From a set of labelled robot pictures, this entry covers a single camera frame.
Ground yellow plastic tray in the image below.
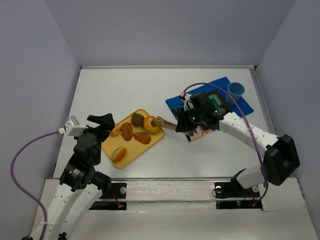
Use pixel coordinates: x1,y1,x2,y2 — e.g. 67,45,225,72
101,109,165,168

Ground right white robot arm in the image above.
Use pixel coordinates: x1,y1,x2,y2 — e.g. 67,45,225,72
175,91,301,194

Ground light split bun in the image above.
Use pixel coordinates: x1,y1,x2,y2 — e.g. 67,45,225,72
111,146,127,163

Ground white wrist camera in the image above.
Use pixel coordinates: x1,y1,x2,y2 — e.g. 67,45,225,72
179,91,195,112
57,116,88,137

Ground golden bagel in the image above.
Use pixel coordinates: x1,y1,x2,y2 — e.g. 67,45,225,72
143,116,161,134

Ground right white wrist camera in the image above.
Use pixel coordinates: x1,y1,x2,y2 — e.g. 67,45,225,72
179,91,195,112

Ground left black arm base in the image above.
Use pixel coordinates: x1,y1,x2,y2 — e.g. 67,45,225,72
89,180,127,211

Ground dark brown round bread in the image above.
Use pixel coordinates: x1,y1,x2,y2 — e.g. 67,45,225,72
130,112,145,127

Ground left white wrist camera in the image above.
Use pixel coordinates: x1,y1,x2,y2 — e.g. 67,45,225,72
57,116,88,137

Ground brown oblong bread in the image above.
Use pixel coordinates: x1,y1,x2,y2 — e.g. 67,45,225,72
120,122,133,142

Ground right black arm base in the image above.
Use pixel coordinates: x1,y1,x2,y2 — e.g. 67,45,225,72
211,167,264,210

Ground green square plate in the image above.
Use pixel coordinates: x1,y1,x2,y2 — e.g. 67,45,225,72
208,90,228,108

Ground blue plastic cup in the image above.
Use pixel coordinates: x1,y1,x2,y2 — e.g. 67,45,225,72
226,82,245,102

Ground brown croissant bread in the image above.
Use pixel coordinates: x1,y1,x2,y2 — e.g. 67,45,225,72
133,132,152,145

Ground purple cable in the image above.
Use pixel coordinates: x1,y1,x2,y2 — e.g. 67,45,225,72
179,82,270,196
10,130,66,238

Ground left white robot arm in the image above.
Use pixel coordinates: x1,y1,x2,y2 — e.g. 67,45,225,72
25,113,115,240

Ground metal tongs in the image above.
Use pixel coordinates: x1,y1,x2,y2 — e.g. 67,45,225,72
156,116,177,129

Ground small bun behind gripper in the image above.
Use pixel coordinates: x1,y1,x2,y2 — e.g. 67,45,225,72
109,123,121,137

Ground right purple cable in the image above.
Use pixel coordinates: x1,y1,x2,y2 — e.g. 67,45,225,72
179,82,270,196

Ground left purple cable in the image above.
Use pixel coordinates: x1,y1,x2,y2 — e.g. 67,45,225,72
10,130,66,238

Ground blue patterned placemat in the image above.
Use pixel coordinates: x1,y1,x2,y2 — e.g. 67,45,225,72
165,77,254,142

